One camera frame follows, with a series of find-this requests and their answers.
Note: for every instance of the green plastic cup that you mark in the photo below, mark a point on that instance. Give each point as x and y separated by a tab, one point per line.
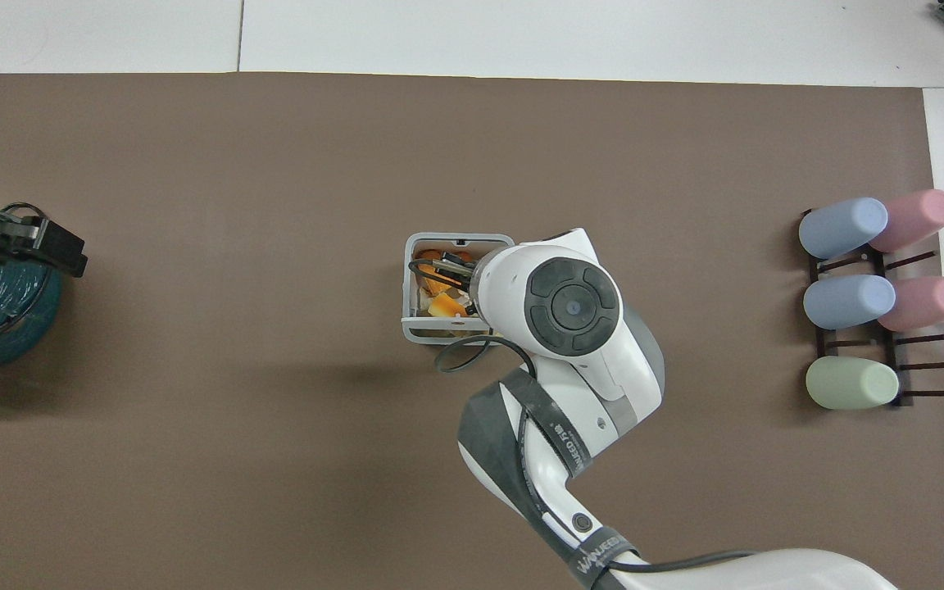
850	383

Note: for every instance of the grey plastic basket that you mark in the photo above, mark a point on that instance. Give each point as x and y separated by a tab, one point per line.
408	328

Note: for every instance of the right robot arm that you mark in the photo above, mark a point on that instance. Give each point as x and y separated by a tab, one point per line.
595	385

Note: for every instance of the orange trash scrap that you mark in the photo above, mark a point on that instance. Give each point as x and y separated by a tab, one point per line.
446	306
429	253

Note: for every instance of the pink plastic cup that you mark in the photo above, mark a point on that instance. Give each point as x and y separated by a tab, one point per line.
919	218
931	303

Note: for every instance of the blue plastic cup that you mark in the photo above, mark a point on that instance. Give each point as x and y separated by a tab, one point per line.
847	301
842	228

